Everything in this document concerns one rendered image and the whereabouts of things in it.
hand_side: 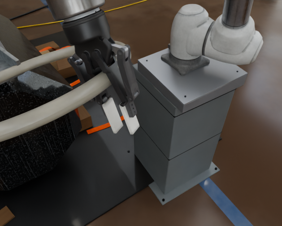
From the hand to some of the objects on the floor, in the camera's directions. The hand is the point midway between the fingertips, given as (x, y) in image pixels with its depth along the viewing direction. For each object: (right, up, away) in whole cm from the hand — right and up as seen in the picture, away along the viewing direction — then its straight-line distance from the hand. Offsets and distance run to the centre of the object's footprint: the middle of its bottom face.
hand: (121, 116), depth 53 cm
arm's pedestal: (+26, -35, +140) cm, 146 cm away
